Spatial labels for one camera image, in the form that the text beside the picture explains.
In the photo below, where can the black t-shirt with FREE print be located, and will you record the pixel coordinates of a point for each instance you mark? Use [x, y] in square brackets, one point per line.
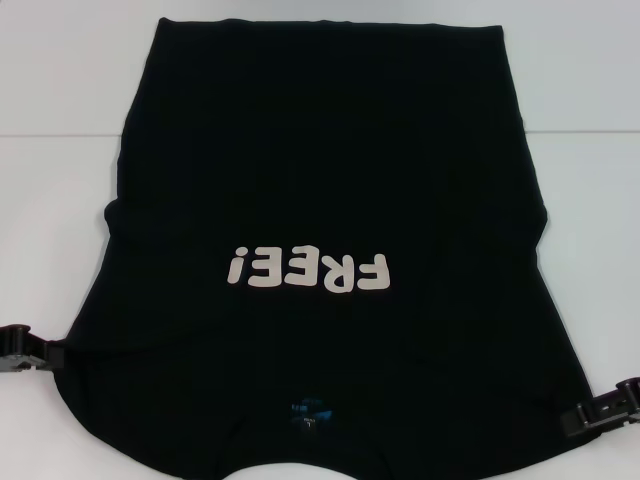
[325, 150]

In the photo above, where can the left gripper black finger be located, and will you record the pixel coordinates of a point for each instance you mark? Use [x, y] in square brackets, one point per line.
[52, 352]

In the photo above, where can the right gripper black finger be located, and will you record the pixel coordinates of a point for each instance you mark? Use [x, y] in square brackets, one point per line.
[605, 402]

